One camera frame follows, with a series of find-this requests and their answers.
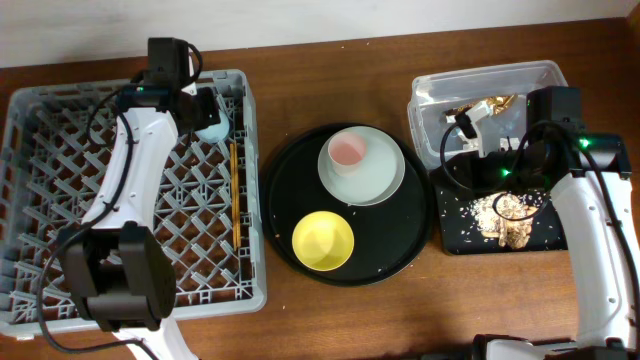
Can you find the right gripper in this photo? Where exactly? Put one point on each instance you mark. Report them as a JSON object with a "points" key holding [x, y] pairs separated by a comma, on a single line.
{"points": [[467, 163]]}

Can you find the grey dishwasher rack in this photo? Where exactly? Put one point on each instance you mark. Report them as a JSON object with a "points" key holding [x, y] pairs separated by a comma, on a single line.
{"points": [[51, 171]]}

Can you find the white napkin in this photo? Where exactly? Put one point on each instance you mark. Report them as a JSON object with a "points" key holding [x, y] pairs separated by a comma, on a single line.
{"points": [[490, 137]]}

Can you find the blue cup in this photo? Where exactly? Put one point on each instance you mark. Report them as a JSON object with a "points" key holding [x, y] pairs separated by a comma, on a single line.
{"points": [[217, 132]]}

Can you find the round black tray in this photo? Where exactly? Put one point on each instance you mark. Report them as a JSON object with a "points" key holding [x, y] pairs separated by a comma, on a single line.
{"points": [[388, 236]]}

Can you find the grey plate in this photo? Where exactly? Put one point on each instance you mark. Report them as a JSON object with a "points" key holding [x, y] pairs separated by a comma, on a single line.
{"points": [[374, 178]]}

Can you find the clear plastic bin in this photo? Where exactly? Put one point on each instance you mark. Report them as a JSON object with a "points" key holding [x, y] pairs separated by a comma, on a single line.
{"points": [[433, 95]]}

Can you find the yellow bowl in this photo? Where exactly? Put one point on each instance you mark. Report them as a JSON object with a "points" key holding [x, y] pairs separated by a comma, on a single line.
{"points": [[323, 241]]}

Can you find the pink cup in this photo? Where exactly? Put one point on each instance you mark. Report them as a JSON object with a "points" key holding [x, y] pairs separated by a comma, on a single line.
{"points": [[346, 151]]}

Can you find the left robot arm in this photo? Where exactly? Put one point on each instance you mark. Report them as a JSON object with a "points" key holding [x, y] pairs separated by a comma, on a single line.
{"points": [[116, 271]]}

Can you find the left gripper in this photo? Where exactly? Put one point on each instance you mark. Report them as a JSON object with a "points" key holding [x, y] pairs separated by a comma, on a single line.
{"points": [[201, 112]]}

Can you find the black rectangular tray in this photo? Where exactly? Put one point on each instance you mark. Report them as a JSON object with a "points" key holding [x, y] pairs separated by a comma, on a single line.
{"points": [[547, 235]]}

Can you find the food scraps pile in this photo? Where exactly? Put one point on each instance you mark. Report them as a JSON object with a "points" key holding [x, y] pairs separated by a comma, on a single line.
{"points": [[504, 218]]}

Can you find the gold foil wrapper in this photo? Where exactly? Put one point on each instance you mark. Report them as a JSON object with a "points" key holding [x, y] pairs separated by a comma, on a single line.
{"points": [[497, 104]]}

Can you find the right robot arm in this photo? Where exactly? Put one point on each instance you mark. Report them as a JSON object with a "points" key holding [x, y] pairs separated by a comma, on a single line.
{"points": [[586, 176]]}

